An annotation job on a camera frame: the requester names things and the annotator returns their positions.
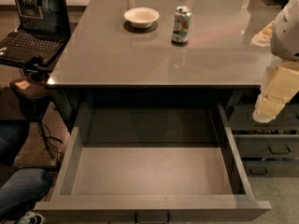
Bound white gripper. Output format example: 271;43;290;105
251;21;299;123

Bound green white 7up can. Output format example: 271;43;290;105
172;6;192;43

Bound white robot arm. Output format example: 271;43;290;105
252;0;299;123

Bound open grey top drawer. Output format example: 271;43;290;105
36;103;271;224

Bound white bowl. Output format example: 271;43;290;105
124;7;160;29

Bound black laptop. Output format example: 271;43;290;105
0;0;71;67

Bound person leg in jeans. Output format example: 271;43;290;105
0;122;30;165

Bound dark sneaker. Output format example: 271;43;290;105
14;212;45;224

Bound black cables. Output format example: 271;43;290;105
36;109;64;165

